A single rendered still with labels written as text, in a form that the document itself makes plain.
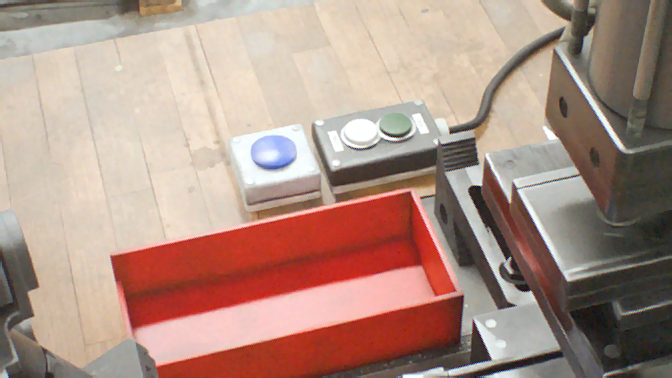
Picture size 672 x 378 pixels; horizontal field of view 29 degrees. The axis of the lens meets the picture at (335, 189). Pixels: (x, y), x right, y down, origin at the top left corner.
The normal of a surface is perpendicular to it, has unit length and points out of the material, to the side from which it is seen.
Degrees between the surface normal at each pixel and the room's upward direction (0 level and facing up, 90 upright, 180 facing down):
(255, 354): 90
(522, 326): 0
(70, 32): 0
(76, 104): 0
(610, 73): 90
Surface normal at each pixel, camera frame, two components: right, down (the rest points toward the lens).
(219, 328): -0.02, -0.70
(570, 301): 0.27, 0.68
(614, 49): -0.85, 0.39
